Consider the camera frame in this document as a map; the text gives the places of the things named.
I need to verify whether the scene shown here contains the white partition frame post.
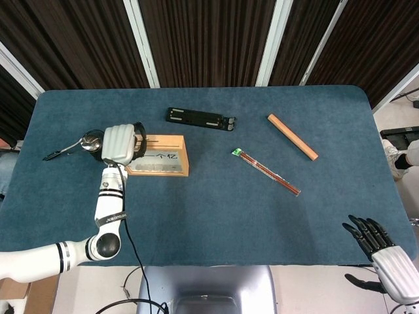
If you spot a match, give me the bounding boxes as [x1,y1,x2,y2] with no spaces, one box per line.
[0,41,46,99]
[299,0,348,86]
[372,61,419,114]
[122,0,160,88]
[255,0,293,87]

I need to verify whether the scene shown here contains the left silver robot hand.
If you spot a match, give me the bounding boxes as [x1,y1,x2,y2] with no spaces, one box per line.
[101,122,148,166]

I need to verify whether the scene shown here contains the metal spoon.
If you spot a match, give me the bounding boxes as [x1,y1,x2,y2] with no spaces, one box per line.
[42,135,105,162]

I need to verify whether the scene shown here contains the blue table cloth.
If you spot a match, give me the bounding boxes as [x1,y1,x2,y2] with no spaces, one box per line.
[0,85,418,268]

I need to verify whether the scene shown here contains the black folding stand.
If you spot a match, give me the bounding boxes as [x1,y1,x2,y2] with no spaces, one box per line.
[165,107,238,132]

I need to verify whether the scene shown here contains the grey robot torso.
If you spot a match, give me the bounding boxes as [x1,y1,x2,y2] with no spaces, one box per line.
[136,264,278,314]

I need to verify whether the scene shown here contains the cardboard box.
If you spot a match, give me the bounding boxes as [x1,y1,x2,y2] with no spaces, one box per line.
[0,277,30,300]
[26,276,60,314]

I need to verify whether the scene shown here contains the black mesh pen cup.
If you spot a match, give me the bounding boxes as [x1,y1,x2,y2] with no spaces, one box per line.
[83,130,107,164]

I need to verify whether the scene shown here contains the white sneaker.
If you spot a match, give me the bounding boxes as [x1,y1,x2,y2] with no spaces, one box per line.
[383,146,407,182]

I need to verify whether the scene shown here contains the wooden rolling pin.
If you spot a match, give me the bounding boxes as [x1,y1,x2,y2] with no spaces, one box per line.
[267,113,319,162]

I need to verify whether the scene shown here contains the packaged red chopsticks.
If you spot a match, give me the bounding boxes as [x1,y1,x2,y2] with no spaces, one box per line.
[232,147,301,198]

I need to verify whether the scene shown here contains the person leg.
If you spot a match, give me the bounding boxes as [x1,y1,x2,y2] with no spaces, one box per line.
[394,139,419,171]

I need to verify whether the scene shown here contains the black equipment base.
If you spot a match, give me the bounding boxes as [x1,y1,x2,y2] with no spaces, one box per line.
[379,126,419,148]

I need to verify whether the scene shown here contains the wooden coin box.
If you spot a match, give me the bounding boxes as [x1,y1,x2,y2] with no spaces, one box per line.
[126,134,190,178]

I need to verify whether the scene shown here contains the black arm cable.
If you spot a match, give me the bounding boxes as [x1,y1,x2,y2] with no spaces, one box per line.
[94,160,170,314]

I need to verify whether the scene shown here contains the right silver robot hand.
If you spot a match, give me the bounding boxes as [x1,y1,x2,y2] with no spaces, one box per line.
[342,215,419,305]

